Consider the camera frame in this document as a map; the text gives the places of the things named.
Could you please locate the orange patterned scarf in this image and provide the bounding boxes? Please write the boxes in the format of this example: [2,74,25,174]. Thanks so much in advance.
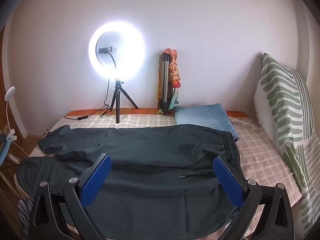
[164,48,181,88]

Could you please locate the pink checked blanket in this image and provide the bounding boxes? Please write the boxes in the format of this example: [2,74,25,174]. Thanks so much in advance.
[19,114,303,240]

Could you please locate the person's striped legging leg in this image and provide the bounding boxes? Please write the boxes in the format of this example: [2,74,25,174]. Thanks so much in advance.
[17,197,34,240]

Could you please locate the white ring light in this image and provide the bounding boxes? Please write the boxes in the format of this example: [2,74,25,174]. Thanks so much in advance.
[88,21,146,83]

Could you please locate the small black tripod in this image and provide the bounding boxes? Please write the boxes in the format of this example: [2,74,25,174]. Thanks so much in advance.
[110,78,139,124]

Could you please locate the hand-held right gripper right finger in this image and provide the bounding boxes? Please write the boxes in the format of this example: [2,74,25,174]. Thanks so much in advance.
[212,155,293,240]

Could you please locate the black ring light cable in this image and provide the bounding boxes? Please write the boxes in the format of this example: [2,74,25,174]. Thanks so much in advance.
[64,79,113,120]

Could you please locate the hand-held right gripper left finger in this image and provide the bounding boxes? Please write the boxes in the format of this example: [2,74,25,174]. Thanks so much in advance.
[29,154,112,240]

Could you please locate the yellow orange fuzzy cloth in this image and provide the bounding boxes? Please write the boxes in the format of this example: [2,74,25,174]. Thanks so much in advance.
[156,54,163,112]

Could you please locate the white clip lamp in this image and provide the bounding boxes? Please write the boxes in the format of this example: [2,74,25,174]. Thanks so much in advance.
[4,86,18,140]

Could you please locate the folded silver tripod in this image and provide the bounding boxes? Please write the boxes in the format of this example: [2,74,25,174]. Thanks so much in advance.
[158,52,175,115]

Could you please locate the folded blue jeans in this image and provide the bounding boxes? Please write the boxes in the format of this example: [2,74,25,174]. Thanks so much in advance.
[174,103,240,142]

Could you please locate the teal cloth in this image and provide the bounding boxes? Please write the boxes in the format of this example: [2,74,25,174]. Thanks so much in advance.
[168,88,180,112]

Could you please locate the black pants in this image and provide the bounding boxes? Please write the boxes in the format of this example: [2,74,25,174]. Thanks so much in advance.
[15,124,244,239]

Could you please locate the black phone holder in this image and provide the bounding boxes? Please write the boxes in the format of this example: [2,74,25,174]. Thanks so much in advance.
[99,46,118,68]

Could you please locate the green leaf patterned cushion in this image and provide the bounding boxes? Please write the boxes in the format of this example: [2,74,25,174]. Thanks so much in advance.
[254,52,320,240]

